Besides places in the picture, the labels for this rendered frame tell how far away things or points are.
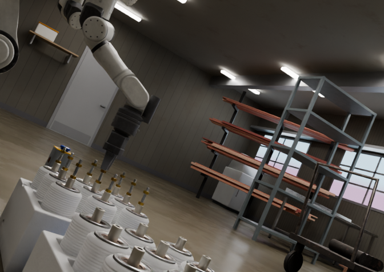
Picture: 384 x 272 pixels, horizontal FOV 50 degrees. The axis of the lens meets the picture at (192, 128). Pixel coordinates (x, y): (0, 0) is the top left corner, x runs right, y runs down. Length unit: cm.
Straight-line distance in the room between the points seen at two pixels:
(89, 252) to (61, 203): 41
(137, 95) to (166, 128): 966
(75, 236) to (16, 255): 31
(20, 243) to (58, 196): 15
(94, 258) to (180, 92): 1035
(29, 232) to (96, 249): 40
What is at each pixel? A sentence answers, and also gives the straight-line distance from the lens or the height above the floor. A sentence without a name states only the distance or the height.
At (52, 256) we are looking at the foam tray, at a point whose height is 17.
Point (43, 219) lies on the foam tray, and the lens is 120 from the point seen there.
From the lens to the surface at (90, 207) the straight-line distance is 127.
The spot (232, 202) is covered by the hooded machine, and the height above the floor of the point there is 23.
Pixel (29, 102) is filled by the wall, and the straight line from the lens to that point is 1018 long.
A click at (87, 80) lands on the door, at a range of 1030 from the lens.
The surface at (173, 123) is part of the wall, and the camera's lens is 1107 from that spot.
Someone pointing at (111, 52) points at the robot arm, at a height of 69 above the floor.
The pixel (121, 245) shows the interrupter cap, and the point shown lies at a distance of 85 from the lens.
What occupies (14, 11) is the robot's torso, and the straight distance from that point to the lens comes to 153.
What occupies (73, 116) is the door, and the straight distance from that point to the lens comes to 1027.
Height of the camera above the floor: 44
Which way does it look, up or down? 6 degrees up
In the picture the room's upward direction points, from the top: 25 degrees clockwise
